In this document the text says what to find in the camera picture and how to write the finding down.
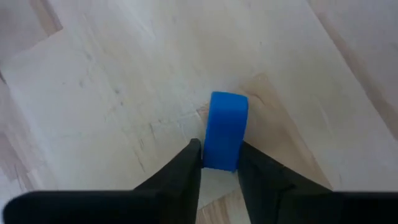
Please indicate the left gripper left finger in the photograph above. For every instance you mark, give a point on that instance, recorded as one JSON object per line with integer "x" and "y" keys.
{"x": 183, "y": 180}

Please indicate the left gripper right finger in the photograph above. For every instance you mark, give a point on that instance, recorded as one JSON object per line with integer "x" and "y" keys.
{"x": 264, "y": 189}

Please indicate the small blue block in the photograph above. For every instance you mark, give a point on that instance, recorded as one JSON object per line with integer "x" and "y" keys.
{"x": 225, "y": 130}

